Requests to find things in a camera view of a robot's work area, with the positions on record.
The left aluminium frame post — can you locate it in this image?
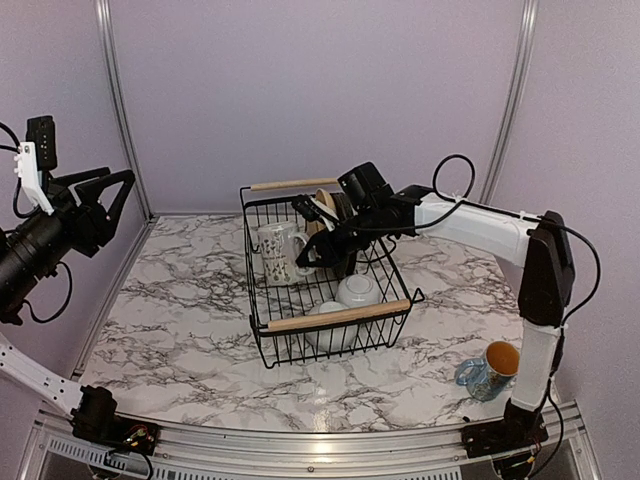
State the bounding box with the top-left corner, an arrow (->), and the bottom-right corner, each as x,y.
94,0 -> 154,221

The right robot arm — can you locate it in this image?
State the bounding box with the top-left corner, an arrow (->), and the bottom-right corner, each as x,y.
294,162 -> 575,448

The aluminium frame post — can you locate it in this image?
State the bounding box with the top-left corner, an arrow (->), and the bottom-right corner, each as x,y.
94,0 -> 154,221
480,0 -> 539,204

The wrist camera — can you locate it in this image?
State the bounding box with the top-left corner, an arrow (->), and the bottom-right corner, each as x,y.
291,194 -> 330,222
13,115 -> 57,217

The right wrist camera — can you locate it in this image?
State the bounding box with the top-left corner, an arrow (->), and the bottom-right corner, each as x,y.
291,194 -> 330,222

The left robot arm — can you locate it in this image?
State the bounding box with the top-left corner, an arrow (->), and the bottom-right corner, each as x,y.
1,167 -> 143,416

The right aluminium frame post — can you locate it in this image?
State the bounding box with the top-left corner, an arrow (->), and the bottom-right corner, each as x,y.
480,0 -> 539,204

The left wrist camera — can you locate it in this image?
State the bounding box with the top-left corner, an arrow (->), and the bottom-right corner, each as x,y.
13,115 -> 57,217

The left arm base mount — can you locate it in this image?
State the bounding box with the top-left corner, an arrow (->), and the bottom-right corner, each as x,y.
71,416 -> 160,456

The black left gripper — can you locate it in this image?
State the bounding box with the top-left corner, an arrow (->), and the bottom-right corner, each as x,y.
0,166 -> 136,315

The white bowl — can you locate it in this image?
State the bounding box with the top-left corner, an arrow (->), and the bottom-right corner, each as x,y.
336,274 -> 381,308
305,301 -> 357,354

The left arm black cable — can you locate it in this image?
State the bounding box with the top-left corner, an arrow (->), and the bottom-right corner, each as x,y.
0,121 -> 74,324

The cream gold rimmed plate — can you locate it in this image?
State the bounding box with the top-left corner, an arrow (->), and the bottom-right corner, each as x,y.
305,188 -> 338,237

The black wire dish rack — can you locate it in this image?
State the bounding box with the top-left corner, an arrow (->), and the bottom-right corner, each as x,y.
239,186 -> 425,369

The front aluminium rail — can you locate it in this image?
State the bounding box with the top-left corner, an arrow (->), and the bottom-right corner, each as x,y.
17,403 -> 602,479

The grey reindeer plate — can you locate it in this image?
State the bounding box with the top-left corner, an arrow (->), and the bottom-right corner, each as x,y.
331,192 -> 354,222

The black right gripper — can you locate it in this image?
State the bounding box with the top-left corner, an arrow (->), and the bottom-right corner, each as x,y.
297,204 -> 385,266

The patterned mug yellow inside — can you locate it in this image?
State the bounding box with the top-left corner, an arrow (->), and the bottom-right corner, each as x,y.
257,221 -> 315,286

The blue mug yellow inside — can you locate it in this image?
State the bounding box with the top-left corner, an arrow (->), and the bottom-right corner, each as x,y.
454,341 -> 520,402

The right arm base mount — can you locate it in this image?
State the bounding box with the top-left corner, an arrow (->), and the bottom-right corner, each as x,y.
461,419 -> 549,458

